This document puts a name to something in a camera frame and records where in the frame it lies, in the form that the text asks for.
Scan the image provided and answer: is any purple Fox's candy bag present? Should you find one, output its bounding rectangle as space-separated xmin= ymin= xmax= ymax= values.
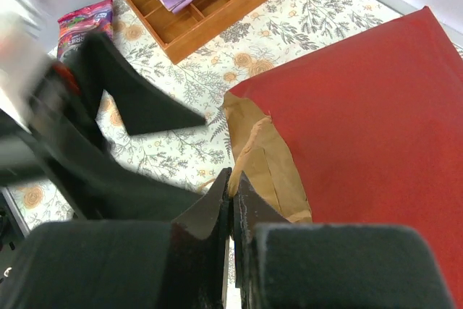
xmin=57 ymin=0 xmax=114 ymax=61

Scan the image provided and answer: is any red paper bag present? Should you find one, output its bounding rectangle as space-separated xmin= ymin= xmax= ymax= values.
xmin=223 ymin=7 xmax=462 ymax=305

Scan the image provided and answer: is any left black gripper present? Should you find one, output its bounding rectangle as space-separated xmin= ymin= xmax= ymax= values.
xmin=1 ymin=32 xmax=206 ymax=221

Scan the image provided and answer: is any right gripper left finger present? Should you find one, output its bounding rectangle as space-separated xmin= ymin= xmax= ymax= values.
xmin=1 ymin=169 xmax=231 ymax=308

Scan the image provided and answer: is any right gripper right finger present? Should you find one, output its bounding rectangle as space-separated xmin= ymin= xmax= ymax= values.
xmin=233 ymin=176 xmax=455 ymax=308

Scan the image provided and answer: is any wooden organizer tray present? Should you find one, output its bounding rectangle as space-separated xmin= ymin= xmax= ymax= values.
xmin=125 ymin=0 xmax=267 ymax=64

